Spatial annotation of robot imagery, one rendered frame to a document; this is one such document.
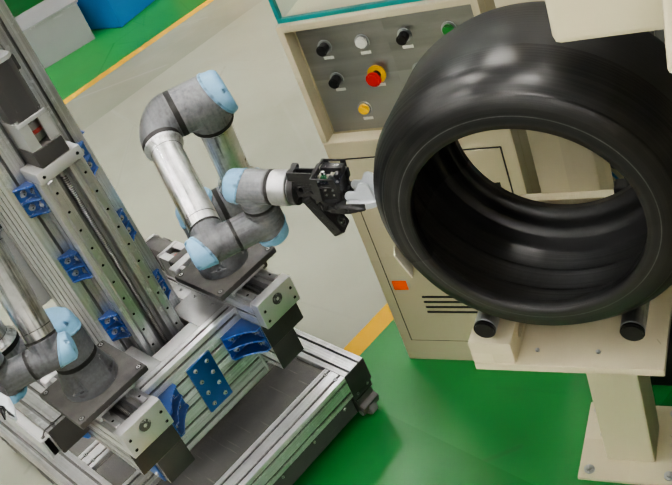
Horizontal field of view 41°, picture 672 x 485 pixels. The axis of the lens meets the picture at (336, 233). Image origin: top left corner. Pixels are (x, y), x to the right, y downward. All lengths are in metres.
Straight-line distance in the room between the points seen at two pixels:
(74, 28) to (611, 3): 6.29
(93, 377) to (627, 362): 1.31
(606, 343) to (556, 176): 0.38
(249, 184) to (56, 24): 5.34
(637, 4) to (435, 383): 2.11
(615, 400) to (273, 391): 1.07
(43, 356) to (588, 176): 1.28
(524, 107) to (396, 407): 1.71
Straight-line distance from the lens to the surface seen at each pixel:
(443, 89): 1.47
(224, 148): 2.28
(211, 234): 1.92
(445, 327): 2.93
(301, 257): 3.74
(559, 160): 1.95
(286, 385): 2.90
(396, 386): 3.03
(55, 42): 7.11
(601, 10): 1.05
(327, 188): 1.76
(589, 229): 1.91
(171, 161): 2.06
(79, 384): 2.41
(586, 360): 1.83
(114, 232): 2.45
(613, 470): 2.65
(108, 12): 7.20
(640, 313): 1.74
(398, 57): 2.38
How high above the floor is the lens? 2.14
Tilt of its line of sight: 34 degrees down
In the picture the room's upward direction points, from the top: 23 degrees counter-clockwise
